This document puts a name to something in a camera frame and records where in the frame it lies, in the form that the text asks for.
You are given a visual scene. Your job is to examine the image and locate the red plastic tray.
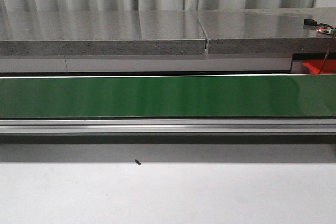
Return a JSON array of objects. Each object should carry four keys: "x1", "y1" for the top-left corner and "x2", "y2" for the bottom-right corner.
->
[{"x1": 303, "y1": 59, "x2": 336, "y2": 75}]

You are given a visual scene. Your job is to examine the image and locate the aluminium conveyor frame rail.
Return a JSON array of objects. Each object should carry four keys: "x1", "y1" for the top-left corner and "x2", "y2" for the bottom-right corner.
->
[{"x1": 1, "y1": 119, "x2": 335, "y2": 135}]

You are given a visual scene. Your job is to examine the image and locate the grey stone slab right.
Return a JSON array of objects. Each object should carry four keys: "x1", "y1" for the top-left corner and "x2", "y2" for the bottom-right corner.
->
[{"x1": 197, "y1": 7, "x2": 335, "y2": 54}]

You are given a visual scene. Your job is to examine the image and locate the green conveyor belt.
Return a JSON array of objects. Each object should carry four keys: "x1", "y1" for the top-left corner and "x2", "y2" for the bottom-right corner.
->
[{"x1": 1, "y1": 74, "x2": 335, "y2": 119}]

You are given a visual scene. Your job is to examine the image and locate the grey stone slab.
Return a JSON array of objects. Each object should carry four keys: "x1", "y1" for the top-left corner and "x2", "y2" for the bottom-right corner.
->
[
  {"x1": 1, "y1": 11, "x2": 206, "y2": 56},
  {"x1": 197, "y1": 7, "x2": 335, "y2": 54}
]

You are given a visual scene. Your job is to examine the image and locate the black connector plug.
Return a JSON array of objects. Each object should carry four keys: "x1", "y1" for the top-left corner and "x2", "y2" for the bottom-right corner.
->
[{"x1": 304, "y1": 18, "x2": 318, "y2": 26}]

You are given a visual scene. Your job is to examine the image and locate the grey stone slab left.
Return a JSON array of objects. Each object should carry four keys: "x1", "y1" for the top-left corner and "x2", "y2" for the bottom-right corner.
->
[{"x1": 1, "y1": 11, "x2": 206, "y2": 56}]

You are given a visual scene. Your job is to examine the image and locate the thin red black wire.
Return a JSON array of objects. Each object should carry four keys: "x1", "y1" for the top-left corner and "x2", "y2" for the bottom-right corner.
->
[{"x1": 318, "y1": 22, "x2": 336, "y2": 76}]

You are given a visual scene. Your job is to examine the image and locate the small green circuit board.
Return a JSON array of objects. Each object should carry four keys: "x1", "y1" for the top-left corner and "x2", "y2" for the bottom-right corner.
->
[{"x1": 317, "y1": 26, "x2": 335, "y2": 35}]

